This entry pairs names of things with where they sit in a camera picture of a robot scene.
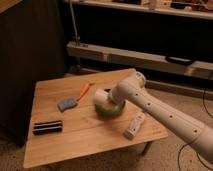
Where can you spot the white ceramic cup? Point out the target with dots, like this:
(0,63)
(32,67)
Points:
(101,99)

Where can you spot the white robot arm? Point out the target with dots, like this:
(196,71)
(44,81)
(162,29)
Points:
(192,131)

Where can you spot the green ceramic bowl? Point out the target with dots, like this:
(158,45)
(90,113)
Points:
(113,110)

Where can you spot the white remote controller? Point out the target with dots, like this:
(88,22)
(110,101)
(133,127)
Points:
(134,126)

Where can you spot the blue sponge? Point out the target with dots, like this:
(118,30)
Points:
(67,104)

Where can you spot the metal stand pole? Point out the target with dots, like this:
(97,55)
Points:
(76,35)

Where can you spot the wooden table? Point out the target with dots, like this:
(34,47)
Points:
(84,133)

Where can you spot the dark cabinet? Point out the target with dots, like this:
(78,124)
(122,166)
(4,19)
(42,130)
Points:
(31,49)

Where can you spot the long grey case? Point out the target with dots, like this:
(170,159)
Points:
(138,59)

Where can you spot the wooden shelf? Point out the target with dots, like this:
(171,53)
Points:
(150,8)

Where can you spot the black case handle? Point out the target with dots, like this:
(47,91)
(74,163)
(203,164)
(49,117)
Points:
(179,61)

